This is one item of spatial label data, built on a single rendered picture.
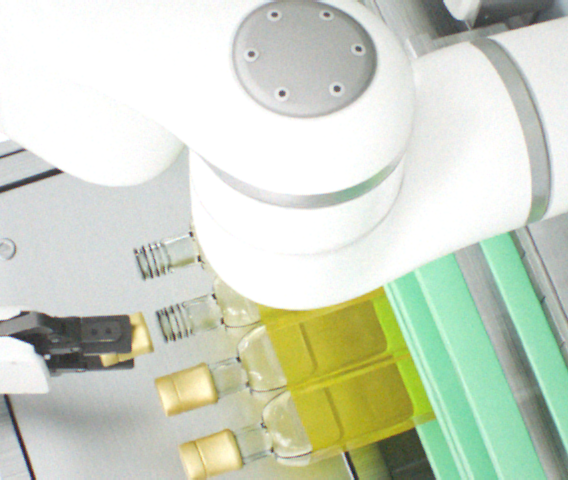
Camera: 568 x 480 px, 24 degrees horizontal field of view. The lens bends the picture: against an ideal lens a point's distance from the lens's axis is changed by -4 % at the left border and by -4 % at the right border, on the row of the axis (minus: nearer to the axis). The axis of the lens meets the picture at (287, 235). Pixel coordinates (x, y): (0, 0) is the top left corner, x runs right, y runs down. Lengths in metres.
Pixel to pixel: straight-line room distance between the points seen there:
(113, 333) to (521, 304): 0.32
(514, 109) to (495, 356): 0.39
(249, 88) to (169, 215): 0.76
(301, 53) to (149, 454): 0.72
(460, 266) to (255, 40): 0.49
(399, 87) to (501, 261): 0.48
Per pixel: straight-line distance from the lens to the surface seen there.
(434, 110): 0.62
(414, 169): 0.62
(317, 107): 0.52
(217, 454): 1.06
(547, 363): 0.98
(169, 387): 1.07
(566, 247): 1.00
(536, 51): 0.64
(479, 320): 0.98
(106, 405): 1.21
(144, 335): 1.08
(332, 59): 0.53
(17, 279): 1.26
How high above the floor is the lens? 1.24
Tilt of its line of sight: 11 degrees down
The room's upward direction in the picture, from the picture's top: 108 degrees counter-clockwise
